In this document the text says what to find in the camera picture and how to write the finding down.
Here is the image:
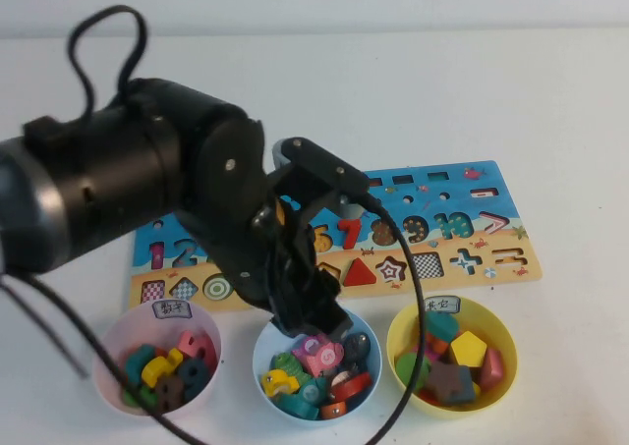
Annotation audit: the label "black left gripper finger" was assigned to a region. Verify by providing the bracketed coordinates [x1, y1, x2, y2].
[303, 301, 354, 342]
[271, 310, 307, 340]

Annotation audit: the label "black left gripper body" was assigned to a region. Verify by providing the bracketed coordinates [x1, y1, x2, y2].
[215, 194, 341, 321]

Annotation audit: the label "yellow wooden fish piece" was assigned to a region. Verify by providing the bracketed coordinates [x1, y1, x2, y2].
[260, 369, 300, 397]

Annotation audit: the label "magenta wooden fish piece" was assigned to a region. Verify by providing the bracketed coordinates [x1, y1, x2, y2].
[292, 335, 328, 356]

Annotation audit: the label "black wooden fish piece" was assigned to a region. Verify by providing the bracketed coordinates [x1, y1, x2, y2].
[341, 333, 371, 370]

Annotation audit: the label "green wooden fish piece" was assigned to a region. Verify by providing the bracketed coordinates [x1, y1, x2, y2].
[270, 352, 311, 385]

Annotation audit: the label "red wooden triangle piece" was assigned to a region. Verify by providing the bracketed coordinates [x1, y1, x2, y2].
[342, 256, 377, 288]

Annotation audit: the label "blue plastic bowl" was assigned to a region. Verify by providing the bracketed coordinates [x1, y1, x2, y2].
[252, 310, 383, 421]

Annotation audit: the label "red wooden fish piece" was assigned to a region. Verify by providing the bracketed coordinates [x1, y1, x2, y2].
[329, 371, 372, 402]

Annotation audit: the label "fish pieces in blue bowl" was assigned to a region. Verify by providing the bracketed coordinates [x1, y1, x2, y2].
[274, 378, 329, 420]

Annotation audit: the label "orange wooden fish piece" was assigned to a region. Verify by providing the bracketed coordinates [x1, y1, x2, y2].
[319, 401, 350, 420]

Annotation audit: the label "pink wooden number piece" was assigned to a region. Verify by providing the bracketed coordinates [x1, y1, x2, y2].
[177, 329, 218, 372]

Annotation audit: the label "green wooden circle piece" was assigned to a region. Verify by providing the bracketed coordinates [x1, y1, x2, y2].
[395, 352, 432, 393]

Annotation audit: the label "dark blue wooden number piece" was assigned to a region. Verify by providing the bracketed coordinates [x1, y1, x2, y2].
[177, 359, 213, 402]

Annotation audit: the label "magenta wooden shape piece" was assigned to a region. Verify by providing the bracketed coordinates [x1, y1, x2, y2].
[412, 342, 441, 362]

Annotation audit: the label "orange wooden shape piece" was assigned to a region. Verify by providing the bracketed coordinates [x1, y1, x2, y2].
[422, 330, 451, 356]

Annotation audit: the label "teal wooden shape piece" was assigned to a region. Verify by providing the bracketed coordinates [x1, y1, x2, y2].
[425, 310, 461, 342]

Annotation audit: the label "paper label on yellow bowl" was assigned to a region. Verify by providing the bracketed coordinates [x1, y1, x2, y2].
[423, 296, 462, 314]

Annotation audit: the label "paper label on pink bowl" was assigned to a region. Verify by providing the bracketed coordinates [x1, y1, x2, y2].
[152, 301, 192, 321]

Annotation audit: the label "brown wooden star piece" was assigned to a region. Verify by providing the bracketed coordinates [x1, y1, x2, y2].
[425, 361, 471, 406]

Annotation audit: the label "brown wooden number piece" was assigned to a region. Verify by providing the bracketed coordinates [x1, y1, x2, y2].
[155, 375, 186, 415]

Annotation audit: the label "number pieces in pink bowl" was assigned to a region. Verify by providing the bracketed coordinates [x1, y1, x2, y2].
[141, 349, 186, 387]

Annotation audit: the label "yellow wooden pentagon piece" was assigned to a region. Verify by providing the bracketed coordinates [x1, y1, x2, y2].
[449, 330, 487, 369]

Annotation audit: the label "blue wooden shape piece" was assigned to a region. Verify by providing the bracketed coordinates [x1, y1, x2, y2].
[456, 378, 477, 406]

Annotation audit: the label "teal wooden number piece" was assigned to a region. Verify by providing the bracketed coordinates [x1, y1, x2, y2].
[123, 345, 157, 380]

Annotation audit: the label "pink wooden trapezoid piece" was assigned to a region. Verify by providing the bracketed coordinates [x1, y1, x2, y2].
[479, 349, 506, 391]

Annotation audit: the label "green wooden number piece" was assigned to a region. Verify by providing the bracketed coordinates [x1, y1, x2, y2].
[122, 383, 158, 410]

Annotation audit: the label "pink plastic bowl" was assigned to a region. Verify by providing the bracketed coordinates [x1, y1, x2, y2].
[91, 300, 223, 417]

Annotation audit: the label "yellow plastic bowl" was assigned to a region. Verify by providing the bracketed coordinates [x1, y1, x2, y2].
[385, 296, 518, 420]

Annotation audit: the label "colourful wooden number puzzle board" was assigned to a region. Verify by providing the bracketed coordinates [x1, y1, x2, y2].
[126, 158, 543, 313]

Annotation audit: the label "pink wooden fish numbered five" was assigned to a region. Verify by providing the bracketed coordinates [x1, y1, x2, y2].
[294, 341, 345, 375]

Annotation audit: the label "red wooden number seven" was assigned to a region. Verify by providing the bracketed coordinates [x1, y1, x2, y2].
[336, 217, 364, 250]

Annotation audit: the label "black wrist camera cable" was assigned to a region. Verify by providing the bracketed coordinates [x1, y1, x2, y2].
[361, 194, 427, 445]

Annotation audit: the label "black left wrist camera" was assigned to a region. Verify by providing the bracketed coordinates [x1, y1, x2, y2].
[271, 137, 371, 220]

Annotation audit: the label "black trailing arm cable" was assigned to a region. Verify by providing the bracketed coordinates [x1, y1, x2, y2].
[0, 262, 207, 445]

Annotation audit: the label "thin grey cable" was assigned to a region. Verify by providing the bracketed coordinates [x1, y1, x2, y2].
[0, 275, 92, 380]

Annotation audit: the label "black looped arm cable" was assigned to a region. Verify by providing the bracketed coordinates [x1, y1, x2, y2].
[67, 5, 148, 122]

